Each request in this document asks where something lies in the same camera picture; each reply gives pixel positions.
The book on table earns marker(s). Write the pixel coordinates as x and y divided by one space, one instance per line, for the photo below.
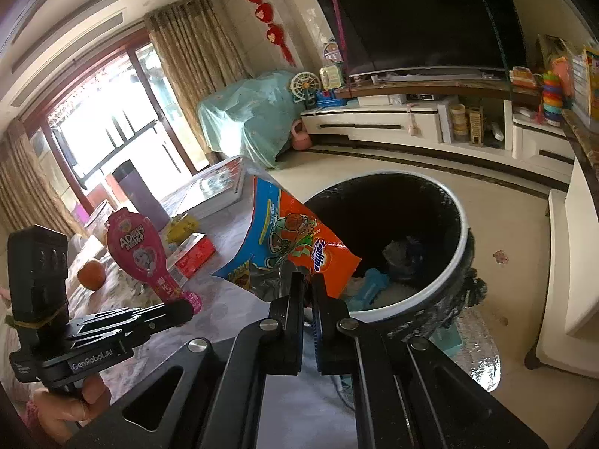
220 180

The silver foil mat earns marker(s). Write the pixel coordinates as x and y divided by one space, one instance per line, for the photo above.
472 351

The green and red carton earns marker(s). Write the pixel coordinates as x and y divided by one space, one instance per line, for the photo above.
192 255

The orange snack bag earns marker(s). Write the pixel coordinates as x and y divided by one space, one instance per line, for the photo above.
290 238

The purple thermos bottle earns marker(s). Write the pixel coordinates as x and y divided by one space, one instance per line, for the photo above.
140 191

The stacked yellow tins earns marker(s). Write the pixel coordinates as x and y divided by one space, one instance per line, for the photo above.
459 121

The person's left hand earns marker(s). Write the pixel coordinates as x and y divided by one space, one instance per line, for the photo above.
70 407

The colourful printed box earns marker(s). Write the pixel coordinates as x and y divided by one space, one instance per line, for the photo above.
590 79

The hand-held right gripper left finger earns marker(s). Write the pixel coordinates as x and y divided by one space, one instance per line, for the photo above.
285 327

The rainbow stacking rings toy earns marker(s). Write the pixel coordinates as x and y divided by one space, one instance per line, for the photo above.
552 98

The yellow crumpled wrapper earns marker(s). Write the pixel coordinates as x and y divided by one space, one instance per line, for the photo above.
180 229

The blue toy tray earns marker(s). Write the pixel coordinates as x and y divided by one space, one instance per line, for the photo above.
327 98

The pink toy house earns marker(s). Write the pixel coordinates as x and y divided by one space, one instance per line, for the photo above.
331 51

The beige patterned curtain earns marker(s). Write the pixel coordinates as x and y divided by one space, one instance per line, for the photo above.
196 70
28 187

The toy ferris wheel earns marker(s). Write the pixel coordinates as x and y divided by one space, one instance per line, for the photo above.
304 86

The pink paddle-shaped snack packet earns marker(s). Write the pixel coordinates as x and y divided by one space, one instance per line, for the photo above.
135 252

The brown gift bag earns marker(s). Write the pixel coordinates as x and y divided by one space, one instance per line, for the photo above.
547 49

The teal furniture cover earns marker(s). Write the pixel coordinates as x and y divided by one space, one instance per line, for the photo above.
243 112

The white television cabinet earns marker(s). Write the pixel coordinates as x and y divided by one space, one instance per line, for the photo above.
421 117

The pink kettlebell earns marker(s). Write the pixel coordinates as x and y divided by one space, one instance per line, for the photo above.
300 136

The red apple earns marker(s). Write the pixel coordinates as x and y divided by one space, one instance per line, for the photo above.
91 273

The pink ribbon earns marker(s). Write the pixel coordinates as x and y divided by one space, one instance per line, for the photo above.
338 23

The toy cash register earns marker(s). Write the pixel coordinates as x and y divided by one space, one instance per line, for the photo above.
522 76

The teal tissue pack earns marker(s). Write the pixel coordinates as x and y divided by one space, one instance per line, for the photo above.
447 341

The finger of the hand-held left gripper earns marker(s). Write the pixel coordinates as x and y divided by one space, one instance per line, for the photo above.
173 315

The blue bone-shaped packet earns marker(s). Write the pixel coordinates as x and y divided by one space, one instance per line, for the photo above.
369 287

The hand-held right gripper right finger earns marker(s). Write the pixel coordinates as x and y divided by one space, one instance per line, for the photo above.
317 336

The sliding glass door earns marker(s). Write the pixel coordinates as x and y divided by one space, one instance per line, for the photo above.
107 117

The black flat television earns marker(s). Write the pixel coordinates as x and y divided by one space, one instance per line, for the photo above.
421 14

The yellow green toy phone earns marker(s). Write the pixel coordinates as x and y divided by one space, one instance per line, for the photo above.
330 75

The black bin liner bag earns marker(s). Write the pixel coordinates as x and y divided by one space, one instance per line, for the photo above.
374 215

